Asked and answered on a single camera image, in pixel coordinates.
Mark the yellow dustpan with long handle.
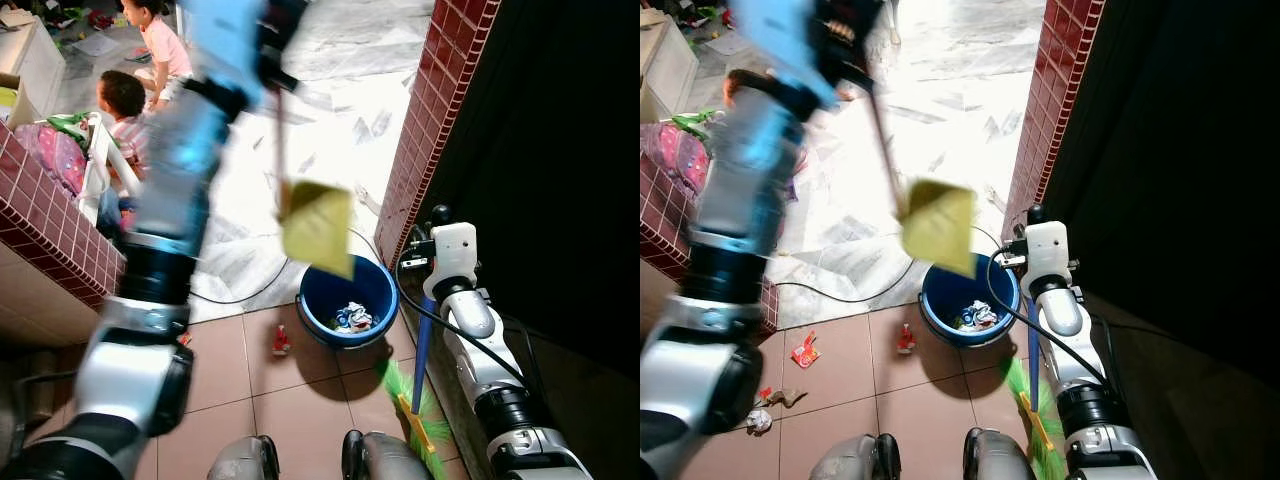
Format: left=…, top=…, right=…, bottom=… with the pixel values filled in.
left=865, top=85, right=978, bottom=279
left=272, top=85, right=357, bottom=281

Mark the green broom with blue handle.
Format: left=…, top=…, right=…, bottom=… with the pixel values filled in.
left=378, top=205, right=453, bottom=480
left=1000, top=204, right=1067, bottom=480

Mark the crumpled white wrapper rubbish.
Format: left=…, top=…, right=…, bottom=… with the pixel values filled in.
left=956, top=300, right=999, bottom=332
left=333, top=301, right=376, bottom=334

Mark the blue plastic bucket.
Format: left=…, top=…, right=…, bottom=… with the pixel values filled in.
left=297, top=254, right=399, bottom=350
left=919, top=253, right=1022, bottom=348

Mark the child in striped shirt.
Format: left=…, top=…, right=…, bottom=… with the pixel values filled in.
left=724, top=68, right=801, bottom=111
left=96, top=70, right=153, bottom=233

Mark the white paper sheet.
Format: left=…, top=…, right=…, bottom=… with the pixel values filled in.
left=68, top=32, right=123, bottom=58
left=704, top=30, right=753, bottom=57

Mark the child in pink shirt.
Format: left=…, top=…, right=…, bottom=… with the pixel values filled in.
left=120, top=0, right=193, bottom=109

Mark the green plastic toy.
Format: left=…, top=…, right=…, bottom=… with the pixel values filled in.
left=44, top=111, right=93, bottom=137
left=670, top=108, right=729, bottom=137

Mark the white cabinet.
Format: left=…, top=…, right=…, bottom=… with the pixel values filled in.
left=640, top=8, right=700, bottom=119
left=0, top=18, right=67, bottom=125

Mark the pink patterned bag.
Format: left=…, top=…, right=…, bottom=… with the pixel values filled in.
left=644, top=122, right=709, bottom=197
left=18, top=122, right=91, bottom=199

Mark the grey right robot leg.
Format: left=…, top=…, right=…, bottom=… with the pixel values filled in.
left=340, top=429, right=433, bottom=480
left=962, top=427, right=1037, bottom=480

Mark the grey robot leg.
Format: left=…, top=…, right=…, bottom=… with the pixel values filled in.
left=206, top=434, right=281, bottom=480
left=340, top=429, right=433, bottom=480
left=808, top=432, right=901, bottom=480
left=962, top=427, right=1037, bottom=480

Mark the white plastic chair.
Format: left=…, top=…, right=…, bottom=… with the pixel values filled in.
left=78, top=114, right=143, bottom=225

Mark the torn red snack wrapper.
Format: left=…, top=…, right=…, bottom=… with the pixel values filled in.
left=790, top=330, right=822, bottom=369

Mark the grey left robot leg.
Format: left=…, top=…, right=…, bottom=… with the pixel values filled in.
left=206, top=434, right=281, bottom=480
left=808, top=432, right=901, bottom=480

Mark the brown litter scrap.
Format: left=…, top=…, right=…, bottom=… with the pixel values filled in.
left=758, top=385, right=808, bottom=410

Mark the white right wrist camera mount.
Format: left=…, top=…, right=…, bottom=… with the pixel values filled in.
left=430, top=222, right=480, bottom=301
left=1022, top=220, right=1073, bottom=297

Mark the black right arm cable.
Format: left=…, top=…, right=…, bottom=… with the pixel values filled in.
left=394, top=258, right=533, bottom=393
left=984, top=248, right=1113, bottom=383

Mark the thin black floor cable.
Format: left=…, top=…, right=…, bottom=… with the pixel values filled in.
left=774, top=255, right=917, bottom=303
left=190, top=255, right=293, bottom=307

